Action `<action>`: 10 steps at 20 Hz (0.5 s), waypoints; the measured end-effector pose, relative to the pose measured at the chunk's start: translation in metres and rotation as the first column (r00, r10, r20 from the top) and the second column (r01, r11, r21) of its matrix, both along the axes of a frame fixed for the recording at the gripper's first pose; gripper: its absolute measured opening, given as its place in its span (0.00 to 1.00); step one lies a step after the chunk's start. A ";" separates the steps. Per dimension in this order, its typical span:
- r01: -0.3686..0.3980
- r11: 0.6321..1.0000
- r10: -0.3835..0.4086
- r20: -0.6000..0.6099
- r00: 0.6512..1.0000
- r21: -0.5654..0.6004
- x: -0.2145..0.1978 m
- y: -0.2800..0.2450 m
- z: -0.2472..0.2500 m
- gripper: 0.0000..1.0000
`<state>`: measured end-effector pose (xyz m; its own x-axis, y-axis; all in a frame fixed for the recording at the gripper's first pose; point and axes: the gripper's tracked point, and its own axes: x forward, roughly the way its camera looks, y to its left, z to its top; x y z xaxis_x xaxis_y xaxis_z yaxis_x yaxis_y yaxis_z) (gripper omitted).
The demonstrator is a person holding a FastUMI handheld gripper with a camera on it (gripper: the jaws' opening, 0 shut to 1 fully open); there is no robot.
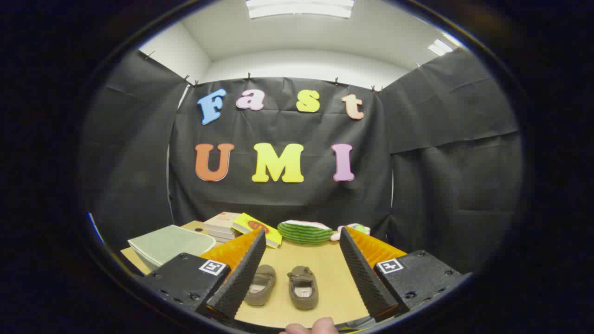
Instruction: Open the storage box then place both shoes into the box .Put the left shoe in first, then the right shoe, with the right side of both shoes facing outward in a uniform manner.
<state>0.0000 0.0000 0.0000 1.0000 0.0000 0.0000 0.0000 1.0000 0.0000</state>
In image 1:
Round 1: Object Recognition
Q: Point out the small ceiling light panel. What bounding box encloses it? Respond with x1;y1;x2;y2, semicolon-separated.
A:
427;39;453;56

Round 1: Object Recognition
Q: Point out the pink and green plush toy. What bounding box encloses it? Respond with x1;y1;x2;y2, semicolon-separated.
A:
330;223;371;242

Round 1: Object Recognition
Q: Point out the large ceiling light panel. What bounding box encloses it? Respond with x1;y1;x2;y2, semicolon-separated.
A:
246;0;355;19

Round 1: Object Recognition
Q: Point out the cream cover book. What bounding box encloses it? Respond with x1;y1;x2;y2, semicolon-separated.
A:
203;212;242;235

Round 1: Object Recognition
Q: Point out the brown fuzzy shoe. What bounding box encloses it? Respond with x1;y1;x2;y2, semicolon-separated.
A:
245;264;277;307
287;266;319;310

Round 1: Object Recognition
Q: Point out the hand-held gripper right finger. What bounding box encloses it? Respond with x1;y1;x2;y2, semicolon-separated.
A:
339;226;471;323

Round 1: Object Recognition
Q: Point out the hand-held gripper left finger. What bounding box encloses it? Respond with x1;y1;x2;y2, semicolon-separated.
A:
139;227;267;321

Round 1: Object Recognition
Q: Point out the yellow book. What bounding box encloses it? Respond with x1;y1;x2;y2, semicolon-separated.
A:
232;213;283;249

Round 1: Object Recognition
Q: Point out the white book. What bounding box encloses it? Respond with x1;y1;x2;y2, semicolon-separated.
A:
204;228;239;242

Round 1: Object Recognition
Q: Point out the pale green fabric storage box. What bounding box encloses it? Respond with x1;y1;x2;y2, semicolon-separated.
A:
128;225;216;272

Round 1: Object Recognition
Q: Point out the watermelon slice plush toy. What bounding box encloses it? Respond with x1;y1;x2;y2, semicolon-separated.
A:
278;220;334;245

